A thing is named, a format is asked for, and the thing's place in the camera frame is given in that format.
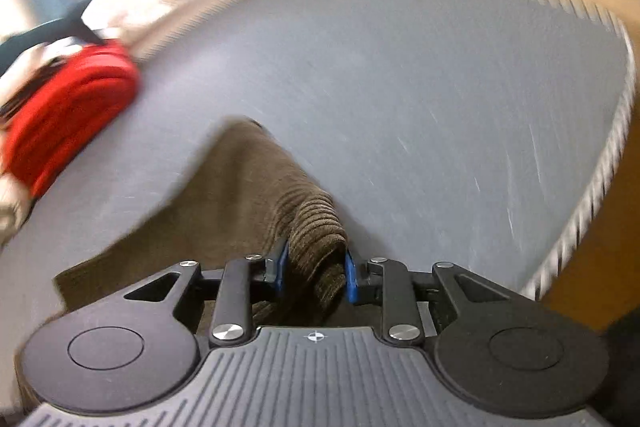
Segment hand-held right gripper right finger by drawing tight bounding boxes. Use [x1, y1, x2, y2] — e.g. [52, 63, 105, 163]
[344, 251, 526, 348]

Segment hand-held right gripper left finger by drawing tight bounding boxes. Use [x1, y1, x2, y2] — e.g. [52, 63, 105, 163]
[123, 243, 291, 348]

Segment brown corduroy pants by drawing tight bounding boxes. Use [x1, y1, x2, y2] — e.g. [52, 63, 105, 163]
[17, 118, 351, 413]

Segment grey bed mat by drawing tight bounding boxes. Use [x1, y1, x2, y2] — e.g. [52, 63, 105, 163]
[0, 0, 638, 358]

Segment red folded blanket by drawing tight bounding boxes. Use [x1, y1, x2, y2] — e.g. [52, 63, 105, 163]
[0, 41, 141, 198]

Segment cream folded blanket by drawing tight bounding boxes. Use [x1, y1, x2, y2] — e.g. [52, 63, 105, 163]
[0, 177, 36, 248]

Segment white folded bedding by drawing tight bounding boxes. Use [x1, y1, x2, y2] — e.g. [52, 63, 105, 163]
[0, 47, 56, 108]

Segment dark blue shark plush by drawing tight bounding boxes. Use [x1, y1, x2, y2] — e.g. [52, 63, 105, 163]
[0, 0, 106, 62]

